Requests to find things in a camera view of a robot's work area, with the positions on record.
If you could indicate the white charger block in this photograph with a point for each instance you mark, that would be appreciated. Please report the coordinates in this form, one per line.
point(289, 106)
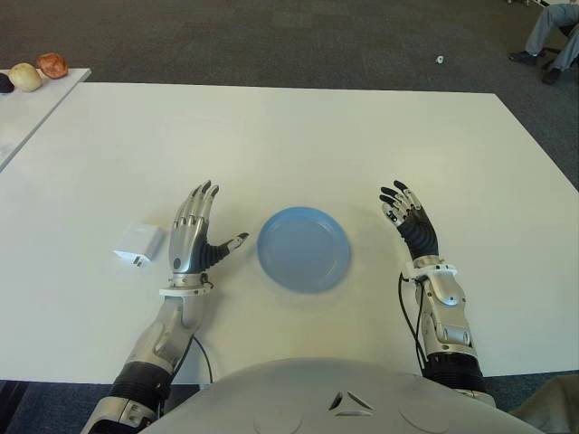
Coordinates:
point(140, 239)

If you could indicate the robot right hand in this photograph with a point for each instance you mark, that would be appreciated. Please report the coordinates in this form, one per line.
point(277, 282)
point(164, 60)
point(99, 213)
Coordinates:
point(416, 230)

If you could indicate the seated person in jeans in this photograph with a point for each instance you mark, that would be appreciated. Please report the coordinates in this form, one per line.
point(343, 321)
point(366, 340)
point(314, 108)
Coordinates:
point(540, 31)

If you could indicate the white side table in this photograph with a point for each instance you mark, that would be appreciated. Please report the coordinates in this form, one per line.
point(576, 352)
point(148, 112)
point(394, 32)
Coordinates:
point(31, 108)

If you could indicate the grey robot torso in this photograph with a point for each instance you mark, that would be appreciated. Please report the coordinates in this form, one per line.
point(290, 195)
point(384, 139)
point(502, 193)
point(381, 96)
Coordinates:
point(316, 398)

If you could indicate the black round object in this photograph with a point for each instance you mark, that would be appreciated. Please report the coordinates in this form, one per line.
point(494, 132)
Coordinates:
point(4, 84)

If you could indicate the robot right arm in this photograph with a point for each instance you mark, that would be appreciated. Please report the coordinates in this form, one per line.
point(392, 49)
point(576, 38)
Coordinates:
point(448, 312)

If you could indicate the blue round plate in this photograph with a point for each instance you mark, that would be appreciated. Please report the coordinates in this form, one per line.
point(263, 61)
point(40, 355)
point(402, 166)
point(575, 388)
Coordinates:
point(303, 248)

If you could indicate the red-brown round bread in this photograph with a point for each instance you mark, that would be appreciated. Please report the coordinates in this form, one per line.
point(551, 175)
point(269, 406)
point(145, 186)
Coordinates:
point(52, 65)

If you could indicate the pale round fruit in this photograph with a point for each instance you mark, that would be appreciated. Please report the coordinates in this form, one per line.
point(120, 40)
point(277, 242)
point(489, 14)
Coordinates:
point(26, 78)

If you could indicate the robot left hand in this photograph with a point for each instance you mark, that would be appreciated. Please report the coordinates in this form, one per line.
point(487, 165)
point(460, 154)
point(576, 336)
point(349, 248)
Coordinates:
point(187, 235)

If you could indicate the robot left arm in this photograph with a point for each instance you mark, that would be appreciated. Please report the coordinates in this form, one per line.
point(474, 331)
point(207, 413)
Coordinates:
point(167, 334)

